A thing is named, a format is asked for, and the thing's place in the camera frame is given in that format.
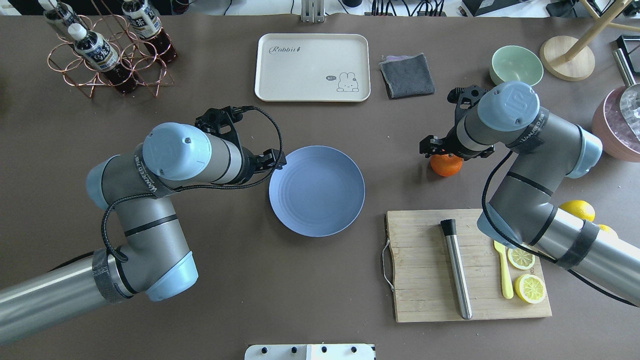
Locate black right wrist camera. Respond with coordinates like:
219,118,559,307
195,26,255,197
446,84,489,125

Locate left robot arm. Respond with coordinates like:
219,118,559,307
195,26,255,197
1,122,286,345

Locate grey folded cloth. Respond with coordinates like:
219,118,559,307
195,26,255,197
379,53,435,100

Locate sliced lemon pieces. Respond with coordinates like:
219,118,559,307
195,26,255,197
493,240,547,305

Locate green ceramic bowl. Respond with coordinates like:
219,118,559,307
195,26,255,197
489,45,544,86

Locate wooden cutting board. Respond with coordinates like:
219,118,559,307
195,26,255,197
385,208,553,322

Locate pink bowl with ice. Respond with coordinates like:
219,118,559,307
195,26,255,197
592,85,640,163

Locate copper wire bottle holder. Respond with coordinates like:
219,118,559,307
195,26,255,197
39,0,178,98

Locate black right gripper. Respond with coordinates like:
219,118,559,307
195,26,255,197
419,125,496,161

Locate dark drink bottle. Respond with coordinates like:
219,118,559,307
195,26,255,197
68,23,138,94
38,0,87,39
121,0,178,64

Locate dark drink bottle back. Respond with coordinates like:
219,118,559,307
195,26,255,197
38,0,87,39

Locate orange fruit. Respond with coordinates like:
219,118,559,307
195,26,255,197
429,153,464,177

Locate dark drink bottle middle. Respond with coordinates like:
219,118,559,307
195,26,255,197
121,0,178,64

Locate black handled knife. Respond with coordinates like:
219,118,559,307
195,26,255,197
439,218,473,321

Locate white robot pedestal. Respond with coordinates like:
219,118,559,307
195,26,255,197
244,343,377,360

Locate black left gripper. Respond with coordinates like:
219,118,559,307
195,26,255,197
240,149,287,185

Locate yellow lemon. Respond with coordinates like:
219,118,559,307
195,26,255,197
558,199,596,222
598,224,619,239

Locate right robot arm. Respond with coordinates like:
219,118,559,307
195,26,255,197
419,80,639,306

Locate wooden cup tree stand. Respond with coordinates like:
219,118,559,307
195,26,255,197
539,0,639,82

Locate dark drink bottle front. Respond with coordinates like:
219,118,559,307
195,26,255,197
68,23,138,94

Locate blue plastic plate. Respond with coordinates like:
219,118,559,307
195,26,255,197
269,145,366,238

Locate beige plastic tray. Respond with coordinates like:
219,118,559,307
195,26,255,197
254,33,371,102

